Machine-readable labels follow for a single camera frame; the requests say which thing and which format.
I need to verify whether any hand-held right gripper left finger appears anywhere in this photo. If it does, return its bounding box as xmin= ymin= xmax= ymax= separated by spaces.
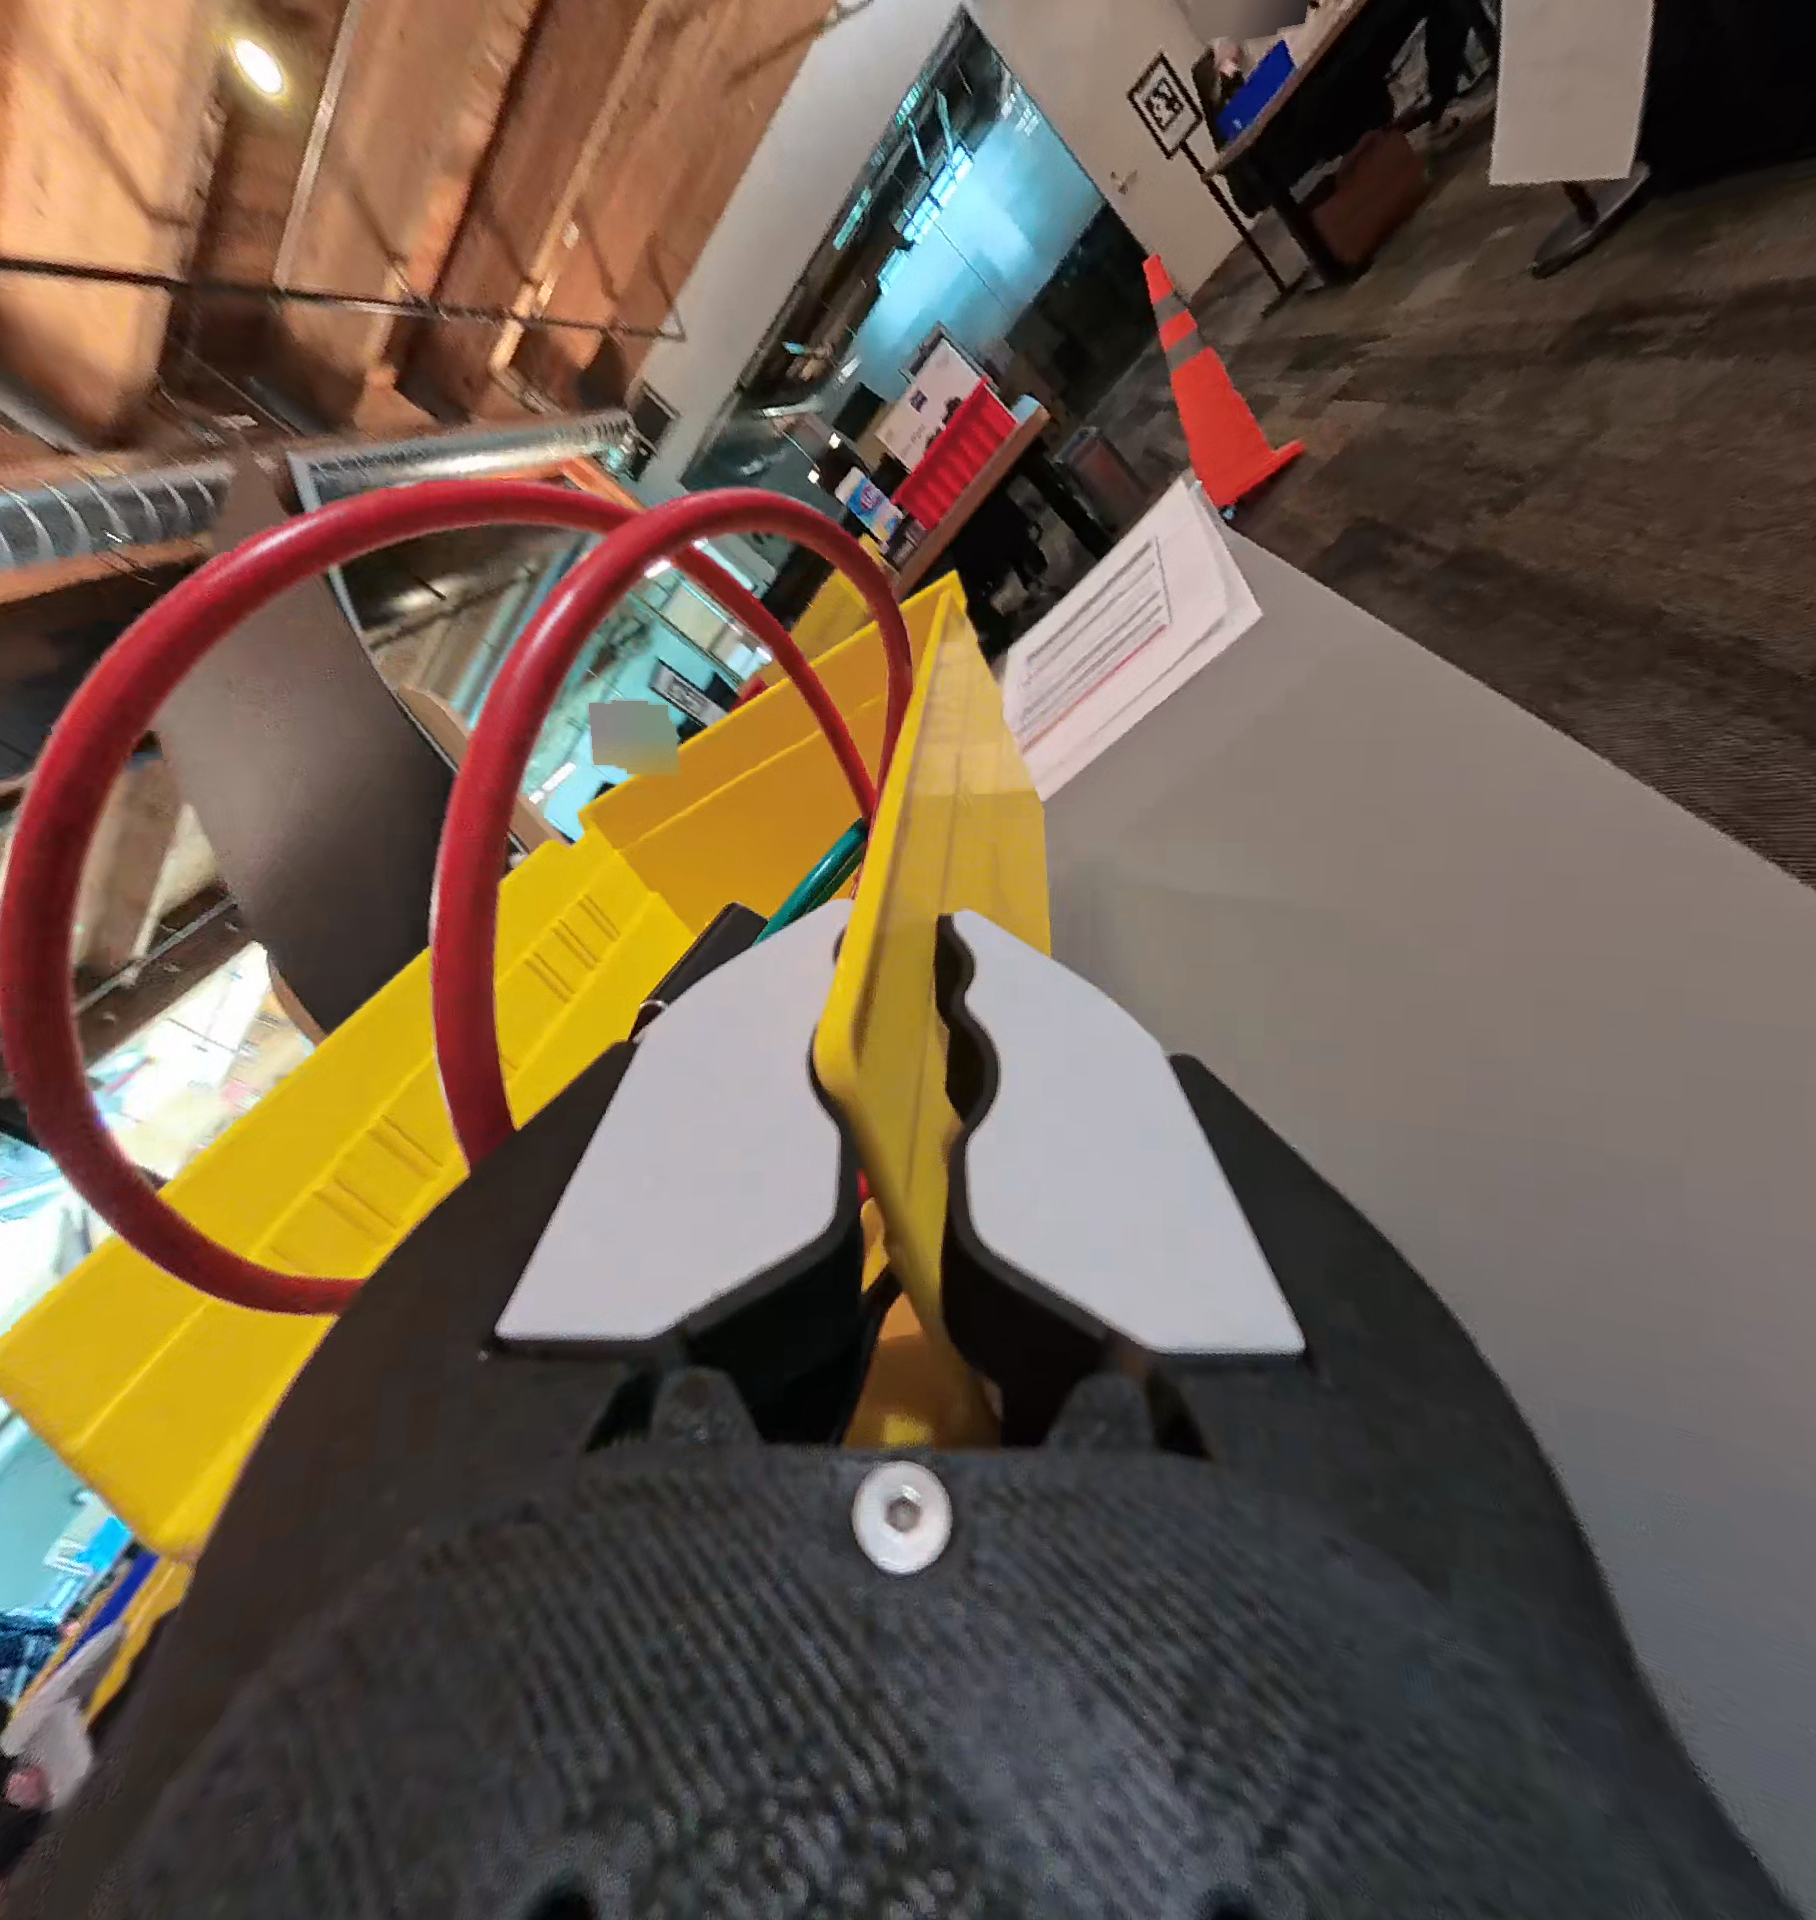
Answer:
xmin=493 ymin=900 xmax=868 ymax=1348

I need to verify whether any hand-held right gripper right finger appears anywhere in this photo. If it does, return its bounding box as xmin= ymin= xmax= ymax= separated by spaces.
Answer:
xmin=930 ymin=909 xmax=1310 ymax=1360

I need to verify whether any black network splitter box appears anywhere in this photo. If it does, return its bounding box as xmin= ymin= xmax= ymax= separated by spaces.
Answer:
xmin=629 ymin=903 xmax=771 ymax=1048

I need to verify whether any green network cable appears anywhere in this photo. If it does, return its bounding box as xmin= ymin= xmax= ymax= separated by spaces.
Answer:
xmin=753 ymin=816 xmax=871 ymax=951

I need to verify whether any yellow plastic bin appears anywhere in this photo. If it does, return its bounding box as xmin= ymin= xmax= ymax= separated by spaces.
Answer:
xmin=0 ymin=571 xmax=1064 ymax=1571

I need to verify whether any red network cable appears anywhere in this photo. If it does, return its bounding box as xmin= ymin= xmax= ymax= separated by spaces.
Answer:
xmin=0 ymin=476 xmax=918 ymax=1323

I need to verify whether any printed paper sheet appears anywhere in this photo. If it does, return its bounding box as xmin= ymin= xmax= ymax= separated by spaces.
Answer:
xmin=993 ymin=476 xmax=1267 ymax=809

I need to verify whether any red plastic bin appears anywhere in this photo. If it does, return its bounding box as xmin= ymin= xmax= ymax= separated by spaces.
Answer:
xmin=886 ymin=378 xmax=1018 ymax=535

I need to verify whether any orange traffic cone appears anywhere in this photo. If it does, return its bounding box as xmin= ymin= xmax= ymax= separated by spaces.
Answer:
xmin=1135 ymin=253 xmax=1310 ymax=517

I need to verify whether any black and white tag sign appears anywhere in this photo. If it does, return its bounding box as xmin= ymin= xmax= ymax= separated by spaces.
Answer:
xmin=1125 ymin=51 xmax=1207 ymax=163

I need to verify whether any white sign board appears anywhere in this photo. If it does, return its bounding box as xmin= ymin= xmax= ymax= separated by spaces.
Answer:
xmin=1486 ymin=0 xmax=1656 ymax=191

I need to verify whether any metal ventilation duct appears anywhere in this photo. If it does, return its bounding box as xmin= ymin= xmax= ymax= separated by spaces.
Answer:
xmin=0 ymin=412 xmax=640 ymax=591

